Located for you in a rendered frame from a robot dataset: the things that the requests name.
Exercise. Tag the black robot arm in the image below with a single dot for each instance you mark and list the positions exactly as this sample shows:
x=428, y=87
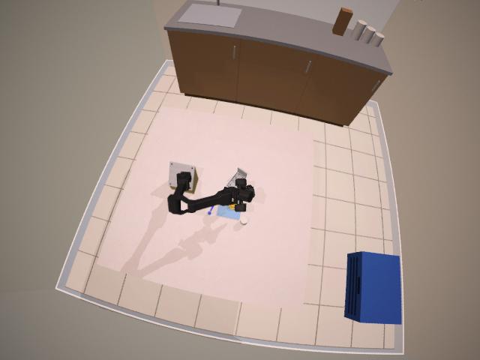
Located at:
x=222, y=197

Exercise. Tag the light blue flat mat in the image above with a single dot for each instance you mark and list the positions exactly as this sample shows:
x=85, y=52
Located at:
x=227, y=212

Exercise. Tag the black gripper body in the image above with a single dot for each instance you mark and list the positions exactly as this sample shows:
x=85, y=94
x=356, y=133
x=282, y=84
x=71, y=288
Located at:
x=240, y=182

